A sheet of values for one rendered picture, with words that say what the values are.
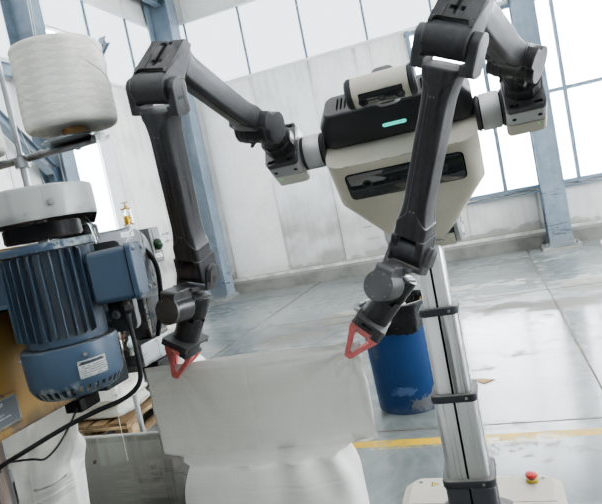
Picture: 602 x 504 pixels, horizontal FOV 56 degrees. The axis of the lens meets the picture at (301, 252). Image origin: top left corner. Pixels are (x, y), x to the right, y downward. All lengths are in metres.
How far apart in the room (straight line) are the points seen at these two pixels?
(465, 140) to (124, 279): 0.85
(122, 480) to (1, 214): 1.18
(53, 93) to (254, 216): 8.83
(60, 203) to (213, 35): 9.47
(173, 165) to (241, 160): 8.78
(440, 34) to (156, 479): 1.46
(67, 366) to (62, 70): 0.50
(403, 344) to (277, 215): 6.59
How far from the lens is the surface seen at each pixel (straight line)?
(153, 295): 1.47
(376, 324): 1.11
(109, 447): 1.94
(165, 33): 10.47
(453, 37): 0.95
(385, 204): 1.53
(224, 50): 10.21
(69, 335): 0.97
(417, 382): 3.43
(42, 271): 0.95
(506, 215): 9.12
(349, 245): 9.39
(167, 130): 1.10
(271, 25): 9.97
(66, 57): 1.11
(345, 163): 1.46
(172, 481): 1.86
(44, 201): 0.94
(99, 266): 0.95
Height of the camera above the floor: 1.31
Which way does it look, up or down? 5 degrees down
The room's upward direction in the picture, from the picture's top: 11 degrees counter-clockwise
